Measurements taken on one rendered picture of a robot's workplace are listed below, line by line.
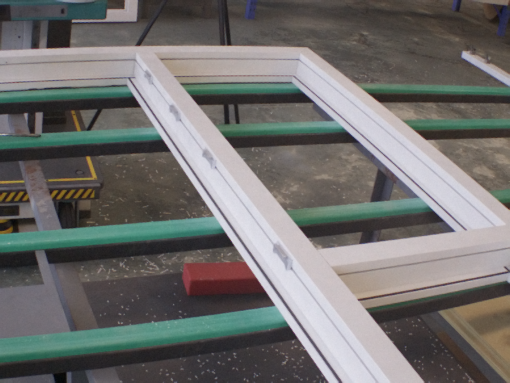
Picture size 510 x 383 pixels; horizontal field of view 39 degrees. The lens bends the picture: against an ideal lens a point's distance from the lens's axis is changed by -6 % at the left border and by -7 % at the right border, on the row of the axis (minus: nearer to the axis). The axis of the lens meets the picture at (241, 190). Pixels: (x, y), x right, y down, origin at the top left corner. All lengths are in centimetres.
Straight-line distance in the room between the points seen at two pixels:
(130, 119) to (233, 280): 224
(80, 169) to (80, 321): 148
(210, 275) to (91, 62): 55
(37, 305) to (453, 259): 62
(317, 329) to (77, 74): 92
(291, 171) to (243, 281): 190
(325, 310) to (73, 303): 36
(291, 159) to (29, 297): 256
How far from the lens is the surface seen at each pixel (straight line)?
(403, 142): 151
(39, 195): 133
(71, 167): 250
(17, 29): 254
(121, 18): 516
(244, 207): 117
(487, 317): 158
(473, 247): 119
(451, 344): 205
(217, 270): 152
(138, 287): 151
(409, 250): 112
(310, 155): 356
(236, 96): 177
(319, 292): 98
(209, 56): 178
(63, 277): 113
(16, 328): 99
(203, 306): 148
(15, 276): 252
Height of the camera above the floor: 149
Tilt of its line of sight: 28 degrees down
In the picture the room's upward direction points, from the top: 9 degrees clockwise
